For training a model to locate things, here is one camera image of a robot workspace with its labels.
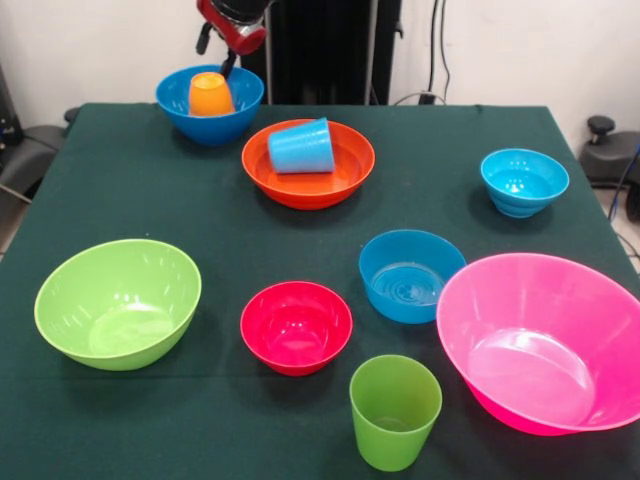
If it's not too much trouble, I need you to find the small light blue ribbed bowl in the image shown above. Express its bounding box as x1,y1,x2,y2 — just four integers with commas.
480,148,571,219

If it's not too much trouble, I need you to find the black hanging cable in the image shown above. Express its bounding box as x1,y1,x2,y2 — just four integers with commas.
428,0,452,105

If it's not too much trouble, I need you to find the blue cup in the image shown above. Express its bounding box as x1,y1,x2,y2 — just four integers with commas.
266,116,336,176

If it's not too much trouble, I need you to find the small pink-red bowl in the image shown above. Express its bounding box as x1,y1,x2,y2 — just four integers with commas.
239,280,354,378

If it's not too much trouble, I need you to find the dark green tablecloth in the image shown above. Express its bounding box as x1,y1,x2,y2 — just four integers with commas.
0,102,640,480

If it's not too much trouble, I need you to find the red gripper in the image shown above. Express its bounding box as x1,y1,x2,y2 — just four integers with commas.
195,0,269,81

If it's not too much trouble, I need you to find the black pedestal foot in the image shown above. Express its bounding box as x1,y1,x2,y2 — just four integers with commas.
0,106,81,196
578,115,640,184

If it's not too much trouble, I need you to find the blue flat-bottomed bowl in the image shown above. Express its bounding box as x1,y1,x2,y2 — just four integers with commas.
358,229,468,325

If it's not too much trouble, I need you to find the green cup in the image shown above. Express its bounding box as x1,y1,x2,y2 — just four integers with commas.
348,354,444,473

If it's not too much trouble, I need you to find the large pink bowl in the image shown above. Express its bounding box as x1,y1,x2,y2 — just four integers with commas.
435,252,640,437

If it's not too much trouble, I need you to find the orange-red bowl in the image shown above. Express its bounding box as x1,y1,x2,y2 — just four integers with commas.
241,118,377,211

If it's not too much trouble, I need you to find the green bowl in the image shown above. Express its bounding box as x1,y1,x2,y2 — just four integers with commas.
33,238,203,372

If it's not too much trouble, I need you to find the orange cup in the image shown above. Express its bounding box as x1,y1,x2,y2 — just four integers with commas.
187,71,237,118

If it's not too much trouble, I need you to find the blue cable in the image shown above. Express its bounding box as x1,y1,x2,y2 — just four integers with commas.
606,142,640,221

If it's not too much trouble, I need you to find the black equipment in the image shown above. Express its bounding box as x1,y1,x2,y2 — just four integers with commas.
0,64,22,147

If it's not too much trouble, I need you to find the large blue bowl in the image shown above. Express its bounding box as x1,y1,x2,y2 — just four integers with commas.
155,64,266,147

